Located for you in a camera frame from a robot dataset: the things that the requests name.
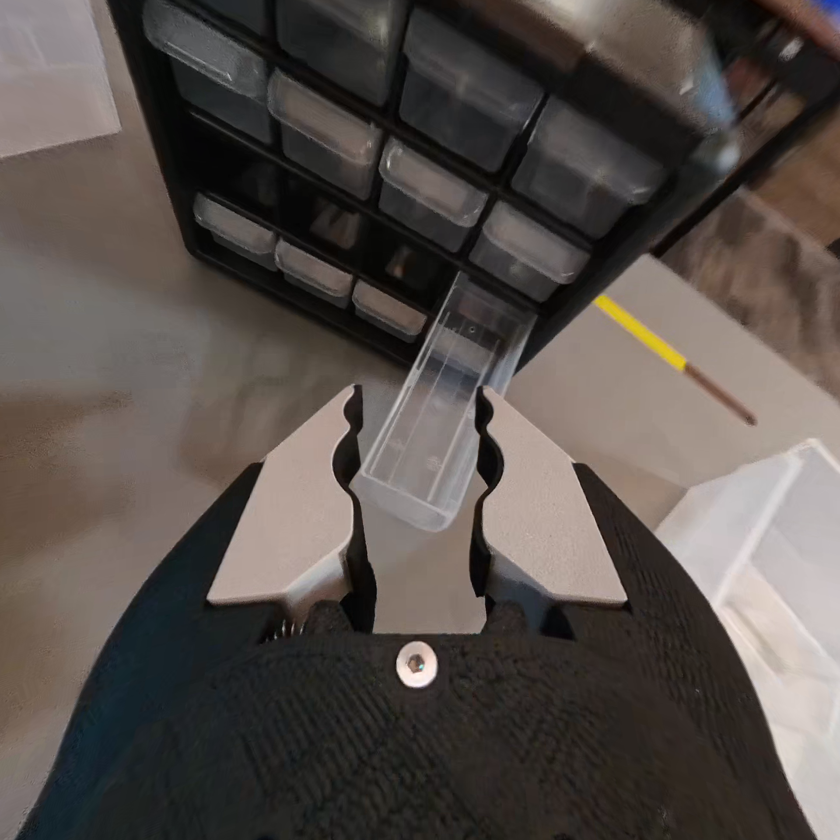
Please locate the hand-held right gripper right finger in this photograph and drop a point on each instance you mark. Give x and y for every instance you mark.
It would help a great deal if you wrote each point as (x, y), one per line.
(551, 525)

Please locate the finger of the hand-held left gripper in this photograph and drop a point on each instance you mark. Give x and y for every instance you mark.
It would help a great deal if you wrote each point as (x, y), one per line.
(656, 65)

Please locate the yellow tape strip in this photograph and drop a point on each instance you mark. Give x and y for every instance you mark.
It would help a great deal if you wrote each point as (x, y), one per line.
(640, 334)

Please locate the small clear plastic drawer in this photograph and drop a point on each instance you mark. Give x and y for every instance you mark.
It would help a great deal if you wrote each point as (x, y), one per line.
(420, 426)

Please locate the black drawer cabinet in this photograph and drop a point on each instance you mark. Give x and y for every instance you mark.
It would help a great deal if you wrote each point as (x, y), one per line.
(174, 170)

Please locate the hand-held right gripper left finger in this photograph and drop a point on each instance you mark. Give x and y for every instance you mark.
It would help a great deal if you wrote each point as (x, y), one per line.
(282, 525)

